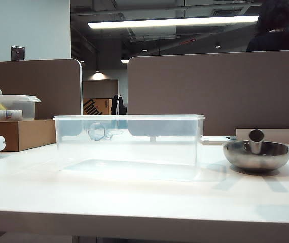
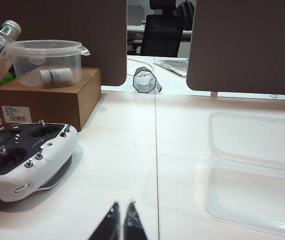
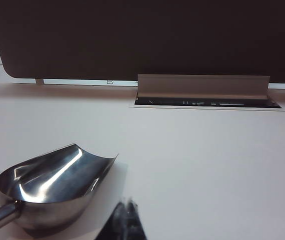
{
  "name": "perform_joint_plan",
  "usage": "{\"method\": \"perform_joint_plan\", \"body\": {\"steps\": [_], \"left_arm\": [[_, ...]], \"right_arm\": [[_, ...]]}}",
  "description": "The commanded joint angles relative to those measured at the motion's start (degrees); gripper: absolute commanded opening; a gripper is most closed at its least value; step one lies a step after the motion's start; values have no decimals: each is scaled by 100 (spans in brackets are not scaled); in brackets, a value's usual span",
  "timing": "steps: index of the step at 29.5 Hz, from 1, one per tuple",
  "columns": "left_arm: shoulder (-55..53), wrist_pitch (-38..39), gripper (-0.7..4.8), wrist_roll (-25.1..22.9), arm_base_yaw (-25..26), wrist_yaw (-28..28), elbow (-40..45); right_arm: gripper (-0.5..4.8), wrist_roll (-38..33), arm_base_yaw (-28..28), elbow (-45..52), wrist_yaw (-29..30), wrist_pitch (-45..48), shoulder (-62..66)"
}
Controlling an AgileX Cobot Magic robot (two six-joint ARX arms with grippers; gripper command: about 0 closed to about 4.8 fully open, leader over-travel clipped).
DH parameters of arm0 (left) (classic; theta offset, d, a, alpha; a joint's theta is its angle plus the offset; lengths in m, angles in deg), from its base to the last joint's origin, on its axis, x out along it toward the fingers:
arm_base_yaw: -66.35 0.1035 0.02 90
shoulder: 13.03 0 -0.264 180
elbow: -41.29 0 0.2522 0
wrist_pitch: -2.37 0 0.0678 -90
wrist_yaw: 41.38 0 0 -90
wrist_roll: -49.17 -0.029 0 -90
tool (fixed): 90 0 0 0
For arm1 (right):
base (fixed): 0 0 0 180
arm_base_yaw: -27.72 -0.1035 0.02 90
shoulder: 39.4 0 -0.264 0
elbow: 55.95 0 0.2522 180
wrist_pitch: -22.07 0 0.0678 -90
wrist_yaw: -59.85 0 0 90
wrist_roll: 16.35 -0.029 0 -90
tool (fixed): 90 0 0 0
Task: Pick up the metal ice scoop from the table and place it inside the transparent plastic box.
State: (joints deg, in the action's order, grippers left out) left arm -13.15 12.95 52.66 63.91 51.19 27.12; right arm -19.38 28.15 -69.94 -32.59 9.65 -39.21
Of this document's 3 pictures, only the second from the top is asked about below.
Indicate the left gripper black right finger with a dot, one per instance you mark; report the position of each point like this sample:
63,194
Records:
132,225

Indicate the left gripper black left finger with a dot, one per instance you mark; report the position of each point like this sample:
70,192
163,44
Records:
110,225

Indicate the transparent rectangular plastic box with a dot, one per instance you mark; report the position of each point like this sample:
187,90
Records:
257,190

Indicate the brown cardboard box with label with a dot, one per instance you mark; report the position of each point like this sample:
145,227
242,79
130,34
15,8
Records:
57,105

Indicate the faceted glass tumbler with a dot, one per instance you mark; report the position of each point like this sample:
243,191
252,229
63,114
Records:
145,80

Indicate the silver foil bag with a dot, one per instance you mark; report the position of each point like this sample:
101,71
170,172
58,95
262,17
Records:
175,66

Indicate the round clear plastic container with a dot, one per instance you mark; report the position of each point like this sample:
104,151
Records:
57,60

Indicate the green item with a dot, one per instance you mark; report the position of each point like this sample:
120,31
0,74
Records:
7,78

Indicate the black mesh office chair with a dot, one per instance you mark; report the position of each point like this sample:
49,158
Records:
161,35

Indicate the brown desk partition rounded corner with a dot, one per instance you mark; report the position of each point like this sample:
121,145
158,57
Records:
70,30

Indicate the wide brown desk partition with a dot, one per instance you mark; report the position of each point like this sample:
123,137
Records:
245,45

